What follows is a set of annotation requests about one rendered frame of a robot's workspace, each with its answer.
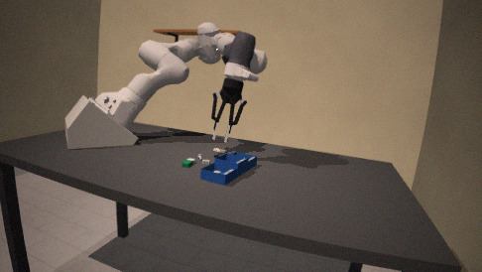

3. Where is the green and white eraser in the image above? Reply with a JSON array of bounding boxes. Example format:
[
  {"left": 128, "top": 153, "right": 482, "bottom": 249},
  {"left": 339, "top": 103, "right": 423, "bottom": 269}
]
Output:
[{"left": 181, "top": 158, "right": 195, "bottom": 168}]

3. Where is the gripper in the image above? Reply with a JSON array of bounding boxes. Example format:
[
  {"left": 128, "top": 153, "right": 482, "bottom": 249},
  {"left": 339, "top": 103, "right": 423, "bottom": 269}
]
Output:
[{"left": 211, "top": 78, "right": 247, "bottom": 142}]

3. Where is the blue rack of three labelled bins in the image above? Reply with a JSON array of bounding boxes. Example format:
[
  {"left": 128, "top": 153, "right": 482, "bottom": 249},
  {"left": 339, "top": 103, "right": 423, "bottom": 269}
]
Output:
[{"left": 200, "top": 152, "right": 257, "bottom": 186}]

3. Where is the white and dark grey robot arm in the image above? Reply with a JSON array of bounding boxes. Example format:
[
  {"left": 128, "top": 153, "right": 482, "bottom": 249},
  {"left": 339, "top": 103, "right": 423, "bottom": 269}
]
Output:
[{"left": 88, "top": 22, "right": 267, "bottom": 131}]

